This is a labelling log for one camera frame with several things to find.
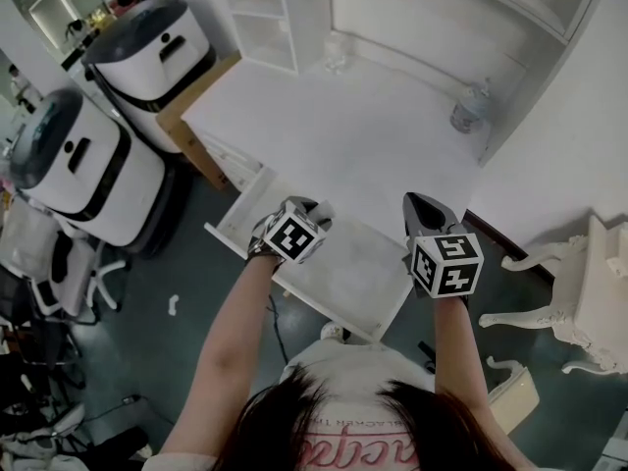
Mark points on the brown cardboard box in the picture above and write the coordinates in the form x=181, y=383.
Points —
x=191, y=120

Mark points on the person's white printed shirt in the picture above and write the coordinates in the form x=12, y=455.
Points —
x=353, y=366

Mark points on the black belt device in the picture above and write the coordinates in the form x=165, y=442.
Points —
x=428, y=356

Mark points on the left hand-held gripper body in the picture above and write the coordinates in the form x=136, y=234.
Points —
x=294, y=238

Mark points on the black mesh office chair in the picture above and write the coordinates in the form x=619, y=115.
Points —
x=29, y=322

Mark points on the white drawer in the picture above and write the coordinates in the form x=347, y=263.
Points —
x=353, y=273

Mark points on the cream ornate stool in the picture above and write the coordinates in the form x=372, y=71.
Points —
x=517, y=395

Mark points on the patterned glass jar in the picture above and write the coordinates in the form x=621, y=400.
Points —
x=470, y=111

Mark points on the cream ornate dressing table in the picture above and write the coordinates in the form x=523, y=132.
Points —
x=589, y=302

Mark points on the white desk with hutch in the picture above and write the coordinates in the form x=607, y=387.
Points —
x=343, y=125

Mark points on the crumpled white paper scrap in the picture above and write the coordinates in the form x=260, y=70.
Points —
x=173, y=305

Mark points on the person's right forearm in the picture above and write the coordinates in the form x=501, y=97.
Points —
x=458, y=351

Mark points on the person's left forearm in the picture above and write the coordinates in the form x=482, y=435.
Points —
x=235, y=317

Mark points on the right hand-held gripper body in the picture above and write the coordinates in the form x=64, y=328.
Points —
x=446, y=263

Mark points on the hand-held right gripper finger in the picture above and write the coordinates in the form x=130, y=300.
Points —
x=412, y=221
x=436, y=216

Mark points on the large white service robot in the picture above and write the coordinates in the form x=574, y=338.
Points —
x=147, y=62
x=103, y=184

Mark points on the white office chair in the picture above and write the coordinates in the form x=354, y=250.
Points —
x=73, y=273

